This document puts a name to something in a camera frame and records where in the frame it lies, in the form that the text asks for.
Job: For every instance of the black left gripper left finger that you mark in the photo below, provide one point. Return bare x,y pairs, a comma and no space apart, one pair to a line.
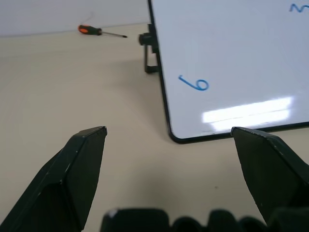
65,183

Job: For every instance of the orange and black screwdriver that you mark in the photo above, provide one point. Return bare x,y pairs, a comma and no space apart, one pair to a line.
89,30

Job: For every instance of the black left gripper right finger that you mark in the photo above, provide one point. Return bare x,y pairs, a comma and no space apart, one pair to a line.
268,174

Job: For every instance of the white board with black frame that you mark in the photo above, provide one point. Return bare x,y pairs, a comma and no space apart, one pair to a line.
231,65

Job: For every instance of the black whiteboard stand bracket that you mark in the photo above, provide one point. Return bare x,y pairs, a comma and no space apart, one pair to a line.
149,49

